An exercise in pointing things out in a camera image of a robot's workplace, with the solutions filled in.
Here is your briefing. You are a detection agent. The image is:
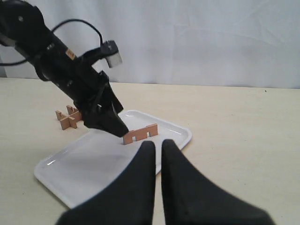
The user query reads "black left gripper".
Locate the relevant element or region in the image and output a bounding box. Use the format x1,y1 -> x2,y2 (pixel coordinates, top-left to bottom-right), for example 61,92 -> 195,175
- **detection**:
74,56 -> 129,137

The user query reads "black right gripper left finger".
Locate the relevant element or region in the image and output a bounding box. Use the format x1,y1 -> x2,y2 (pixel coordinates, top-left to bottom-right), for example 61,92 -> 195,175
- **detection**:
57,141 -> 156,225

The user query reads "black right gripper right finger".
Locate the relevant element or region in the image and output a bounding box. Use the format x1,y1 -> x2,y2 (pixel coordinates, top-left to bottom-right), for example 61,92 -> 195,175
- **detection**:
161,139 -> 274,225

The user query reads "wooden notched plank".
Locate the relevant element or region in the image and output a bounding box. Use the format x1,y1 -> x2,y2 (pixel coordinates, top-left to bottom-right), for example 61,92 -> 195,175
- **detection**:
66,105 -> 78,115
55,110 -> 82,123
123,123 -> 158,145
60,117 -> 77,130

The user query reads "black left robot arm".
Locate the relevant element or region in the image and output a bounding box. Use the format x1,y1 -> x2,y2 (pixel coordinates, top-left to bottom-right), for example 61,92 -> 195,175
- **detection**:
0,0 -> 128,137

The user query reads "white plastic tray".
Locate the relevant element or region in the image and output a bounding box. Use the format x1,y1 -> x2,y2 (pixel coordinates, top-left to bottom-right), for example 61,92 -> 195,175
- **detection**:
34,110 -> 192,208

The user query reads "white backdrop curtain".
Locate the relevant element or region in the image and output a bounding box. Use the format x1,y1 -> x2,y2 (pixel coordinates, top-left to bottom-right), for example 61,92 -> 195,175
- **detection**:
0,0 -> 300,89

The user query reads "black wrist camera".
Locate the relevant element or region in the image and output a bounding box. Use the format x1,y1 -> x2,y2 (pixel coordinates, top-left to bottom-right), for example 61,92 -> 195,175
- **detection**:
81,40 -> 122,68

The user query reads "black camera cable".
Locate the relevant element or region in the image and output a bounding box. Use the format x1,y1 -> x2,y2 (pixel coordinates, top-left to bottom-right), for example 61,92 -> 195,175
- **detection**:
0,19 -> 104,68

